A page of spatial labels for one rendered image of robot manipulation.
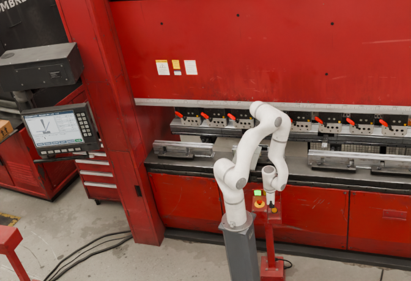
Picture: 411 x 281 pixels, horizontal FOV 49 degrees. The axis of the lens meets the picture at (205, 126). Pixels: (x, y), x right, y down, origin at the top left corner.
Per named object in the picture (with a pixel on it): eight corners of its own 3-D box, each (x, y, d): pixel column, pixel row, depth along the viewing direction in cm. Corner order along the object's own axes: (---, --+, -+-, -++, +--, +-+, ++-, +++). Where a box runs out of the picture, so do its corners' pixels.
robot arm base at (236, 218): (246, 235, 260) (243, 212, 250) (216, 228, 269) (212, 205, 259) (257, 213, 274) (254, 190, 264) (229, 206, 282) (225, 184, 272)
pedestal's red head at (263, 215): (252, 223, 314) (251, 204, 304) (254, 207, 327) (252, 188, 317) (281, 223, 310) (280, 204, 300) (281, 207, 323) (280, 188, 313)
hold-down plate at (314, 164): (311, 169, 320) (311, 166, 318) (312, 164, 324) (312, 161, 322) (355, 173, 310) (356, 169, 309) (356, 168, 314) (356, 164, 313)
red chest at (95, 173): (90, 209, 451) (59, 127, 397) (113, 176, 490) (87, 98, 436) (135, 214, 435) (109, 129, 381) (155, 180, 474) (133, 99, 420)
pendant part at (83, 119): (38, 156, 317) (19, 114, 298) (43, 146, 327) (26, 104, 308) (99, 150, 313) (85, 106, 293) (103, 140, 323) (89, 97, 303)
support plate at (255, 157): (229, 168, 315) (229, 167, 315) (238, 146, 336) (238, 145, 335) (254, 170, 310) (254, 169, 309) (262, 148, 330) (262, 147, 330)
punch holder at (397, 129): (381, 135, 292) (383, 114, 284) (380, 128, 299) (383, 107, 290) (406, 136, 288) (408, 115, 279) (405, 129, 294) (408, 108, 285)
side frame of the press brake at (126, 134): (134, 243, 403) (51, -11, 279) (167, 181, 470) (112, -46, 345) (159, 247, 395) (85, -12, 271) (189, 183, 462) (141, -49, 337)
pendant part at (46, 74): (35, 171, 327) (-11, 66, 281) (46, 150, 348) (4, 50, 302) (103, 164, 323) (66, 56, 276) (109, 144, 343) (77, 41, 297)
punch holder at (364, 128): (348, 134, 299) (350, 113, 290) (349, 127, 305) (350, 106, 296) (373, 135, 294) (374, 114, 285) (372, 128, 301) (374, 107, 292)
